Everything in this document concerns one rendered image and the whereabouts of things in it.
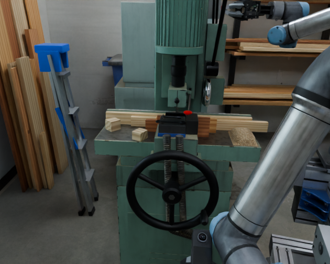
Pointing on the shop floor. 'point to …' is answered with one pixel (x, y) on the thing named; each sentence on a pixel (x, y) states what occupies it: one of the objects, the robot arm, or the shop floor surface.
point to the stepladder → (63, 106)
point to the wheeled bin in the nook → (117, 62)
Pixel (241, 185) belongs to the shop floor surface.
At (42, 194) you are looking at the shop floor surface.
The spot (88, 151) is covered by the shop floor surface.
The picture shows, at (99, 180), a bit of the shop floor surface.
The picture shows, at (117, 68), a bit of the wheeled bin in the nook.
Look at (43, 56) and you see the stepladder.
